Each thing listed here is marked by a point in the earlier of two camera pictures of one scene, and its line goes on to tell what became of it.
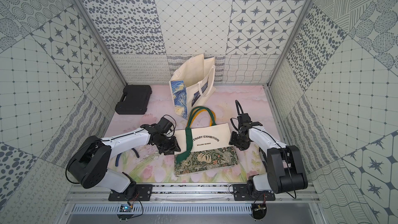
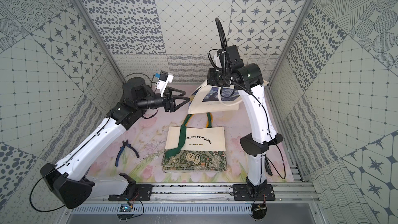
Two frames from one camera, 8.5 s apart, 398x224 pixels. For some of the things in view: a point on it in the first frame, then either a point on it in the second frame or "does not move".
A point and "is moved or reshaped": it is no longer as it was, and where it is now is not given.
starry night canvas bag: [192, 82] -> [208, 98]
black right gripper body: [239, 141] -> [215, 78]
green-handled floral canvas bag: [204, 148] is moved or reshaped
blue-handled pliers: [119, 154] does not move
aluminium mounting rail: [186, 194] does not move
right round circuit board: [259, 210] does not move
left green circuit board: [125, 208] does not move
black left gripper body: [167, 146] -> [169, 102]
